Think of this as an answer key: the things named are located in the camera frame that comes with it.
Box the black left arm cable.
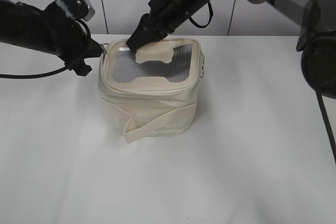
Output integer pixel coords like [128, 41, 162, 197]
[0, 19, 91, 79]

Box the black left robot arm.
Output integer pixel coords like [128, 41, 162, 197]
[1, 0, 106, 79]

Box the cream fabric zipper bag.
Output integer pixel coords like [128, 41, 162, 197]
[98, 38, 202, 143]

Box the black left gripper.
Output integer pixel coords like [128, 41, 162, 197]
[39, 0, 104, 77]

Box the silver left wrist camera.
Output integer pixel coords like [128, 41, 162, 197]
[56, 0, 95, 22]

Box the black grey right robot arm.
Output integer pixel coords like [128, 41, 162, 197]
[127, 0, 335, 98]

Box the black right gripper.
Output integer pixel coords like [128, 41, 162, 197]
[127, 0, 214, 51]

